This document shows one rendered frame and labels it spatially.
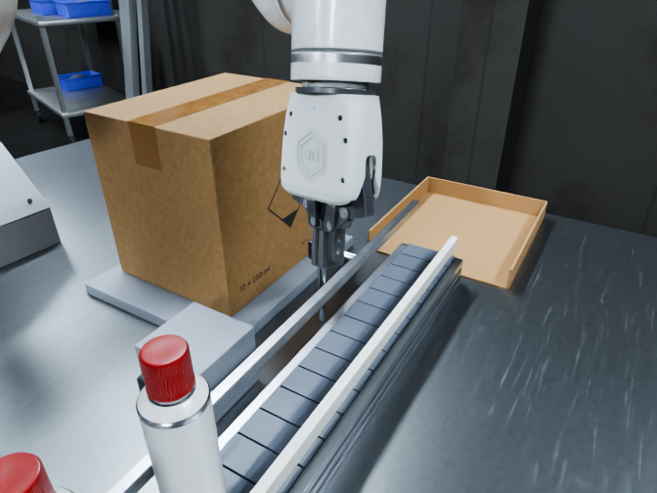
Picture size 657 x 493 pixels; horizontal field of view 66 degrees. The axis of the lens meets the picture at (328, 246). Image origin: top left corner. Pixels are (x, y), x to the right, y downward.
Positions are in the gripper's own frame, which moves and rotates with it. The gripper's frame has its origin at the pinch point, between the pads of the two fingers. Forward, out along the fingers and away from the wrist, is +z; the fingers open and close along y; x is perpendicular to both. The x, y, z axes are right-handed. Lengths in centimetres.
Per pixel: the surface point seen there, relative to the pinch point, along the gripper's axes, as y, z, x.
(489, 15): -95, -52, 186
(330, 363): -3.4, 16.5, 4.6
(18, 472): 9.5, 4.5, -30.9
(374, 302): -7.8, 13.3, 17.4
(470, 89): -103, -20, 191
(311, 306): -4.2, 8.5, 1.7
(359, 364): 2.0, 13.9, 3.6
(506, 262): -4, 12, 48
